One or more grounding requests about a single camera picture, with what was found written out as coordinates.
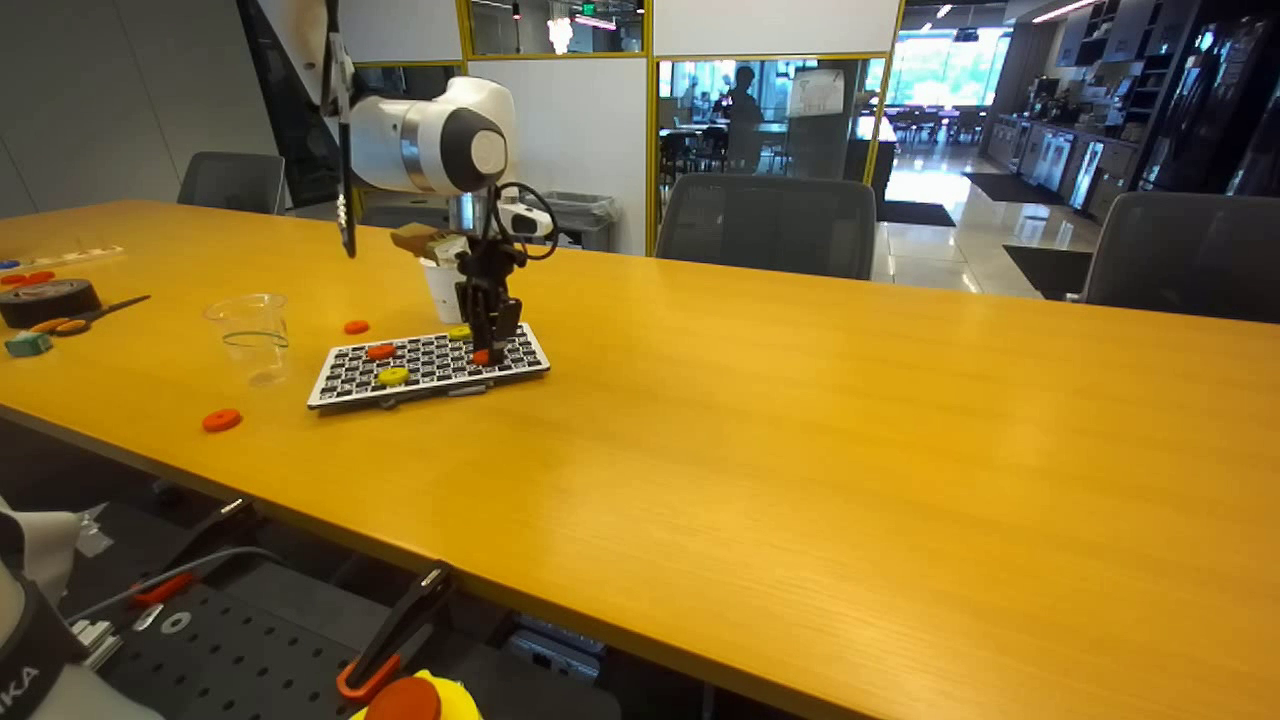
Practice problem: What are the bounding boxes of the gray waste bin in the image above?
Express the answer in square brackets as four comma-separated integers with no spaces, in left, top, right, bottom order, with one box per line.
[546,189,622,257]

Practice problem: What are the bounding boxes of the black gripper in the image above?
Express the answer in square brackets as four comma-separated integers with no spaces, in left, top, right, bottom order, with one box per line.
[454,239,526,357]

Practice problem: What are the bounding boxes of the checkered calibration board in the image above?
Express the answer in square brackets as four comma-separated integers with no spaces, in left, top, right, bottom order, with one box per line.
[303,315,556,415]

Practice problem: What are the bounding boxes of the red handled screwdriver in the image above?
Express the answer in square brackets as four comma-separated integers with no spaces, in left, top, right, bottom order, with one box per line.
[129,569,204,617]

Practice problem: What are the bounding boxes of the clear plastic cup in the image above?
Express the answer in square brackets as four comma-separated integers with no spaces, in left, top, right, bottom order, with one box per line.
[204,288,297,391]

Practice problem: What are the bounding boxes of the white device with black band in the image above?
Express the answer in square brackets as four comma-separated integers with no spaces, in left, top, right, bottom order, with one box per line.
[0,494,163,720]

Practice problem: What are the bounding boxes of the yellow emergency stop button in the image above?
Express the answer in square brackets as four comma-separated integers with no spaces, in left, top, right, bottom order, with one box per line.
[346,666,488,720]

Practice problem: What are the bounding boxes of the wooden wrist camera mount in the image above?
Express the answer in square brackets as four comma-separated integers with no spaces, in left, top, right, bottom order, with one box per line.
[393,221,463,262]

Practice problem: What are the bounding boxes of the black clamp orange handle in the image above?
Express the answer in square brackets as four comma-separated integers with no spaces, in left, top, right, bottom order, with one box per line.
[333,563,454,706]

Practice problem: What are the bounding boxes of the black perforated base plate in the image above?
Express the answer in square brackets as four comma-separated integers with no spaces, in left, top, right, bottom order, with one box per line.
[96,582,405,720]

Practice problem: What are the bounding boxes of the blue gray box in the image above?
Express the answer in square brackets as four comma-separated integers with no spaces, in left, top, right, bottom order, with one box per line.
[499,618,608,686]

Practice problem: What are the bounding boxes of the dark floor mat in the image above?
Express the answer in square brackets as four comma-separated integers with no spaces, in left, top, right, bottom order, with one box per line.
[999,239,1099,304]
[874,197,960,229]

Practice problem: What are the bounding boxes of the person in dark clothes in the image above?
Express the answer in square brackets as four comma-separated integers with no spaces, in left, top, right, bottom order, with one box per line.
[715,58,771,175]

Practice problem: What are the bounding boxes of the orange handled scissors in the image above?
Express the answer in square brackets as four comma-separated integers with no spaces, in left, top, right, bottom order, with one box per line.
[34,290,156,340]

